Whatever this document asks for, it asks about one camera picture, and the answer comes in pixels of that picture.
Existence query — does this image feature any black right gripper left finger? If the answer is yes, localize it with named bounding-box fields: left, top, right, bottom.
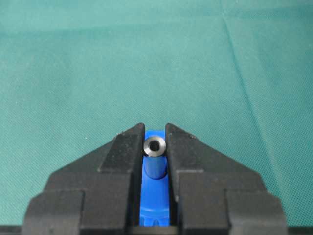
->
left=25, top=123, right=145, bottom=235

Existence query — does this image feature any green table cloth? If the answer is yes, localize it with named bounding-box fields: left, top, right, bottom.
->
left=0, top=0, right=313, bottom=227

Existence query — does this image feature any small silver metal shaft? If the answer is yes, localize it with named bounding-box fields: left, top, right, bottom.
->
left=141, top=137, right=168, bottom=180

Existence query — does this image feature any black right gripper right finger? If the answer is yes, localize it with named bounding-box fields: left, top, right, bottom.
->
left=165, top=123, right=288, bottom=235

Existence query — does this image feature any blue plastic gear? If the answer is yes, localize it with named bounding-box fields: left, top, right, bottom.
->
left=138, top=129, right=172, bottom=227

